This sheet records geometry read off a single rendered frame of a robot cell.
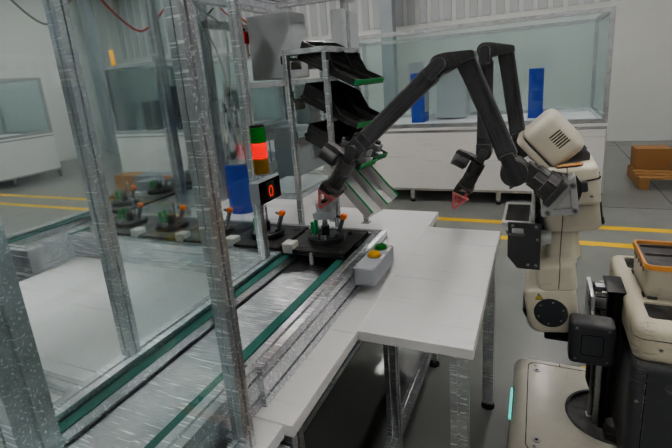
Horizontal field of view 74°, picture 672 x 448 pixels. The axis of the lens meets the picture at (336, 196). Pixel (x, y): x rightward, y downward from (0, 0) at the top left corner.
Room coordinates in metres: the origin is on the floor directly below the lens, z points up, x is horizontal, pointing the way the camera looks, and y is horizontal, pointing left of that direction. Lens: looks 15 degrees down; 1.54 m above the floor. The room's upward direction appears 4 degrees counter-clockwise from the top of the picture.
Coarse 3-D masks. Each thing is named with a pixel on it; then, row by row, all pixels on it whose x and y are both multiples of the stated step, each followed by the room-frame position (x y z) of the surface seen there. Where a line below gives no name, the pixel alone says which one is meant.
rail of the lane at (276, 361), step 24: (360, 240) 1.52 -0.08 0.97; (384, 240) 1.61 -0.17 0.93; (336, 288) 1.19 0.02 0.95; (360, 288) 1.36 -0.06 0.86; (312, 312) 1.05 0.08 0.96; (336, 312) 1.18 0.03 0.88; (288, 336) 0.95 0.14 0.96; (312, 336) 1.04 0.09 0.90; (264, 360) 0.86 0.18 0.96; (288, 360) 0.93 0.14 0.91; (264, 384) 0.83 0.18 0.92
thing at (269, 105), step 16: (256, 96) 2.69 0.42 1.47; (272, 96) 2.64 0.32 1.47; (256, 112) 2.69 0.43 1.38; (272, 112) 2.65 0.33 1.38; (304, 112) 2.74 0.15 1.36; (320, 112) 2.94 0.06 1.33; (272, 128) 2.65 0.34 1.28; (288, 128) 2.61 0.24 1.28; (304, 128) 2.73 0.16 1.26; (272, 144) 2.66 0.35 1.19; (288, 144) 2.61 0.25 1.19; (272, 160) 2.66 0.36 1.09; (288, 160) 2.62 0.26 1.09; (304, 160) 2.69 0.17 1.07; (320, 160) 2.89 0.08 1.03; (288, 176) 2.62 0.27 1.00; (304, 176) 2.67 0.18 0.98; (320, 176) 2.87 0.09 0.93; (288, 192) 2.63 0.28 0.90
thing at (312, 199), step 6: (306, 198) 2.60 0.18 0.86; (312, 198) 2.59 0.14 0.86; (342, 198) 2.88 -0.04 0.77; (348, 198) 2.97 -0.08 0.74; (288, 204) 2.50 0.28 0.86; (294, 204) 2.48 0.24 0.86; (306, 204) 2.46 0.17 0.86; (312, 204) 2.49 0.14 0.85; (342, 204) 2.88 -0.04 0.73; (348, 204) 2.97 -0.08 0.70
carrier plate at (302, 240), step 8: (304, 232) 1.66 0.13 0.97; (360, 232) 1.61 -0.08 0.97; (304, 240) 1.57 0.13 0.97; (344, 240) 1.54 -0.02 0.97; (352, 240) 1.53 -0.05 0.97; (296, 248) 1.49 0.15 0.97; (304, 248) 1.49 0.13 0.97; (312, 248) 1.48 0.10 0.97; (320, 248) 1.47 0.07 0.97; (328, 248) 1.47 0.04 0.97; (336, 248) 1.46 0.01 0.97; (344, 248) 1.46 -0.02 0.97; (352, 248) 1.47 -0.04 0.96; (320, 256) 1.44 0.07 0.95; (328, 256) 1.43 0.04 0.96; (336, 256) 1.41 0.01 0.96; (344, 256) 1.41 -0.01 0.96
